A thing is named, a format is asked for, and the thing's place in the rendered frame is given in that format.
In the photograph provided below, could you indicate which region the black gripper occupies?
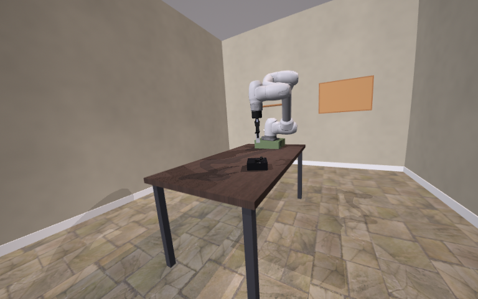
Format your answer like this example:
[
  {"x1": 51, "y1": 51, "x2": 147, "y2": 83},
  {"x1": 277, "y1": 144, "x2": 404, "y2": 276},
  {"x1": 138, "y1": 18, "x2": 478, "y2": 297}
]
[{"x1": 251, "y1": 111, "x2": 262, "y2": 143}]

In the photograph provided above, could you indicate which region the dark grey lighting desk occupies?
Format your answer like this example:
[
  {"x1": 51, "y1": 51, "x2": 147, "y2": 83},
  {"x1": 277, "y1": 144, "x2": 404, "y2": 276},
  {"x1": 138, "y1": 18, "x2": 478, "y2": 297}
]
[{"x1": 247, "y1": 156, "x2": 268, "y2": 171}]

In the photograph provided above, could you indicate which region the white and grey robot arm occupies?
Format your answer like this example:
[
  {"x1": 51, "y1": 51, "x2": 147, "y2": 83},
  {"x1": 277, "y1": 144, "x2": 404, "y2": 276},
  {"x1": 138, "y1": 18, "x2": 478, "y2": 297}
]
[{"x1": 249, "y1": 70, "x2": 299, "y2": 141}]

